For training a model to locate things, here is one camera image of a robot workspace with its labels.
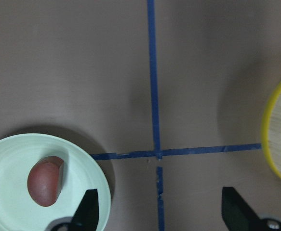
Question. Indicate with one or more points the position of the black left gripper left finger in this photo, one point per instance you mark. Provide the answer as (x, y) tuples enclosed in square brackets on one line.
[(85, 218)]

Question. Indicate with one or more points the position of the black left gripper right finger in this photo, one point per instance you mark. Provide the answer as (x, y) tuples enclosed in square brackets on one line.
[(239, 216)]

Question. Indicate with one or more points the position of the brown steamed bun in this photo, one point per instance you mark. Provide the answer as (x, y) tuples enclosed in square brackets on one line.
[(44, 182)]

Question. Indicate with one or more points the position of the green round plate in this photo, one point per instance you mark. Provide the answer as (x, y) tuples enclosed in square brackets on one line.
[(18, 155)]

